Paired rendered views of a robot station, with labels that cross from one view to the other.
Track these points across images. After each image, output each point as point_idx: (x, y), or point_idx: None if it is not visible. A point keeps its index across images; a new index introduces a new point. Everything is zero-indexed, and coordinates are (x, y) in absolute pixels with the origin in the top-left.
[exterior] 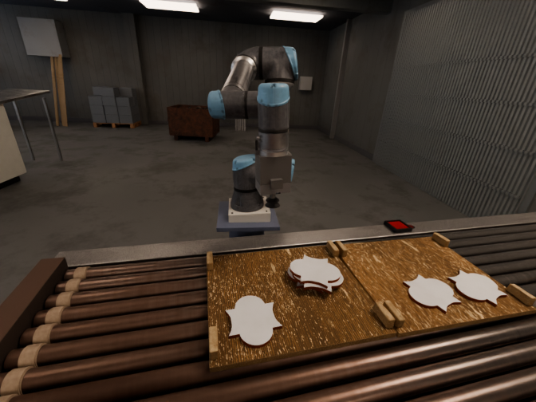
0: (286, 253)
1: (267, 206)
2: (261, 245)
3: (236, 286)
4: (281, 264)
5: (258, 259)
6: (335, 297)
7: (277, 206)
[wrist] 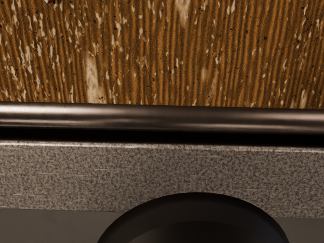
0: (102, 75)
1: (280, 237)
2: (180, 159)
3: None
4: (141, 4)
5: (230, 55)
6: None
7: (136, 213)
